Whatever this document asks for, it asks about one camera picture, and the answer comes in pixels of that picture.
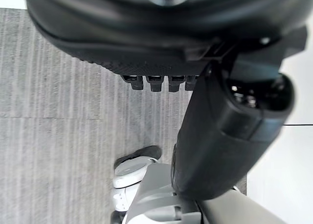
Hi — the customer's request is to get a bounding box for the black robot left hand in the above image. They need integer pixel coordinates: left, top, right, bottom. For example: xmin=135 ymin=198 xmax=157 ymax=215
xmin=21 ymin=0 xmax=313 ymax=201

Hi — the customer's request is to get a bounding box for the silver robot leg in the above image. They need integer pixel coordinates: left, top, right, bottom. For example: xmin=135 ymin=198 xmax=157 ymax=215
xmin=110 ymin=157 xmax=291 ymax=224

